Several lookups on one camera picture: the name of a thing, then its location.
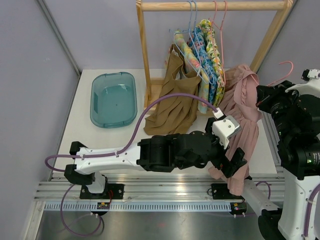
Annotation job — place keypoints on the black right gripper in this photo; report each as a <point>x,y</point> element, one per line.
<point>267,94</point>

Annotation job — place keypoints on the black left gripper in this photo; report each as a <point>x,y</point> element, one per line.
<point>228,166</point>

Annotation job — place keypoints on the pink pleated skirt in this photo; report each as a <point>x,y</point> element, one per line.
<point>239,101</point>

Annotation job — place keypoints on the brown pleated skirt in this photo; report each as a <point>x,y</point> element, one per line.
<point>175,115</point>

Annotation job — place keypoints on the blue wire hanger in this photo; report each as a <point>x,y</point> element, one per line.
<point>181,40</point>
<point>197,44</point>

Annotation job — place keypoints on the pastel floral skirt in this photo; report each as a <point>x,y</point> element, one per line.
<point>203,91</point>

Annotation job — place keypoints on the blue floral skirt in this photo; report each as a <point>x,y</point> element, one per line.
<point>209,84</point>

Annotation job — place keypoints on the yellow lemon print skirt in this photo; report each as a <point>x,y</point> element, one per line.
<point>220,90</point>

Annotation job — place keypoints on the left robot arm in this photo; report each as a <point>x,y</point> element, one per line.
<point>161,154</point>

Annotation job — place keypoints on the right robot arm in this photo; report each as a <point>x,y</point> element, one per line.
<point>295,220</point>

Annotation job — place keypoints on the wooden clothes rack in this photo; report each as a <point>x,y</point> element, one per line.
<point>282,8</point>

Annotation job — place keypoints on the teal plastic basin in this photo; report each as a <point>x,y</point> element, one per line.
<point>113,101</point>

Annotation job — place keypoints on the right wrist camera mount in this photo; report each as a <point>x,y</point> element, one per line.
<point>311,85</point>

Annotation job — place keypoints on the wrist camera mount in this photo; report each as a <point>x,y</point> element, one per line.
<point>224,127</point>
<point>311,85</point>

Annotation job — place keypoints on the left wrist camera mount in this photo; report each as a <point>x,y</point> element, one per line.
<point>224,127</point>

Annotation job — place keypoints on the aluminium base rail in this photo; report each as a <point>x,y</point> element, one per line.
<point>178,193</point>

